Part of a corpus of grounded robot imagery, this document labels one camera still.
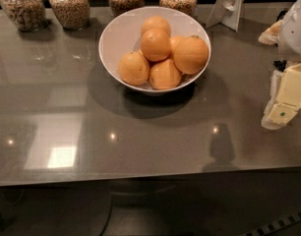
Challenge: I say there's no front centre orange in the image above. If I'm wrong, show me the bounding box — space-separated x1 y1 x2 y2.
150 59 182 90

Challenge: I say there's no top centre orange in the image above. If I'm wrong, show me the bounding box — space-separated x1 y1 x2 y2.
141 29 171 62

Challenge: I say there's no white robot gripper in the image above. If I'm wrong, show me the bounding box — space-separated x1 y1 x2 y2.
258 0 301 130

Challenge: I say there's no white ceramic bowl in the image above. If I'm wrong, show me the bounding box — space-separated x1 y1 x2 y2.
98 6 211 95

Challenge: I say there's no white folded card stand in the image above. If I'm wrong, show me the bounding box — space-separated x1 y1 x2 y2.
206 0 244 31

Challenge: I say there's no large orange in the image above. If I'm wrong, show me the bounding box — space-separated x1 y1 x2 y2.
173 35 210 75

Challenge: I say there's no back orange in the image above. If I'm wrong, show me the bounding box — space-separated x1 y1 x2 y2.
141 16 171 35

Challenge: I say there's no front left orange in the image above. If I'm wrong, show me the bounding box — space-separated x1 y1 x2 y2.
118 52 150 87

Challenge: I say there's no far left glass jar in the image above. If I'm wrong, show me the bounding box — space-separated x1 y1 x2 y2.
0 0 46 32

